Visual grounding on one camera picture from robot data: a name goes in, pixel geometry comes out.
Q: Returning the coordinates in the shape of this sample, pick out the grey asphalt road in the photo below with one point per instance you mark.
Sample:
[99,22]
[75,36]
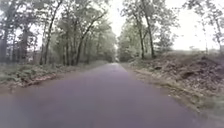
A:
[100,103]

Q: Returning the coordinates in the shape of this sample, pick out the row of trees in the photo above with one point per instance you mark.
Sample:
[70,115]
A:
[146,33]
[70,36]

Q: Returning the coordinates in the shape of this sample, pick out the leaf-strewn grass verge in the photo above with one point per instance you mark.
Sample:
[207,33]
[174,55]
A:
[30,74]
[186,76]

